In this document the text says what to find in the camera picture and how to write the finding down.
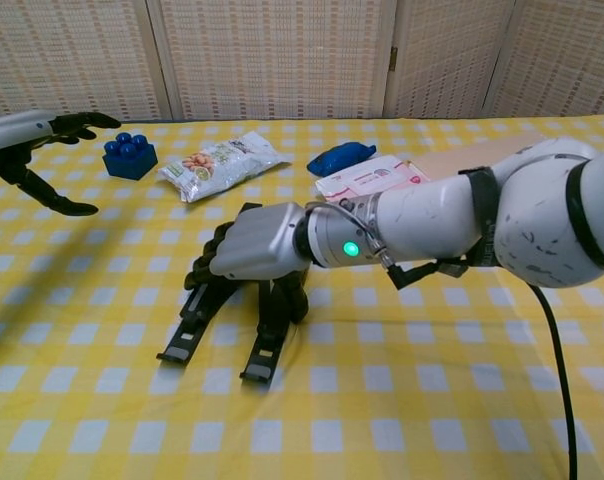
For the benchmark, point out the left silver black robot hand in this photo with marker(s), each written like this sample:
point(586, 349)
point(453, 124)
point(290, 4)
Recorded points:
point(12, 132)

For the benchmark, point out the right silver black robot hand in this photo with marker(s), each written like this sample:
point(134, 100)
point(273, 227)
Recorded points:
point(257, 240)

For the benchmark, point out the black folding laptop stand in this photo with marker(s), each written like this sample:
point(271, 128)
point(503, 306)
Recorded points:
point(269, 345)

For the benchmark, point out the white nut snack bag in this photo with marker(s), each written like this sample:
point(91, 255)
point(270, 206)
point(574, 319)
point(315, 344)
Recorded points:
point(222, 165)

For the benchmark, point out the blue rolled pouch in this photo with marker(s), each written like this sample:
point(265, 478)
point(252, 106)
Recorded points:
point(342, 155)

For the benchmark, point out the blue toy building block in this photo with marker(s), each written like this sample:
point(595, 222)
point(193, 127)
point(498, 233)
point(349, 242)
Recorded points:
point(132, 157)

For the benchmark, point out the pink wet wipes pack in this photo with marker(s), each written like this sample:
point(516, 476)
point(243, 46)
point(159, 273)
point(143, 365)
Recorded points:
point(367, 177)

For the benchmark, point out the beige woven folding screen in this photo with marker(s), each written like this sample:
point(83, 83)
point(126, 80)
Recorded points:
point(262, 55)

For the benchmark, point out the yellow white checkered tablecloth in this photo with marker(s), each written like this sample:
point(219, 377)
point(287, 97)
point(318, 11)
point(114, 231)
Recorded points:
point(332, 425)

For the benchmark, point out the brass screen hinge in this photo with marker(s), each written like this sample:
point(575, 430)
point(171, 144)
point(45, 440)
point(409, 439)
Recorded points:
point(393, 57)

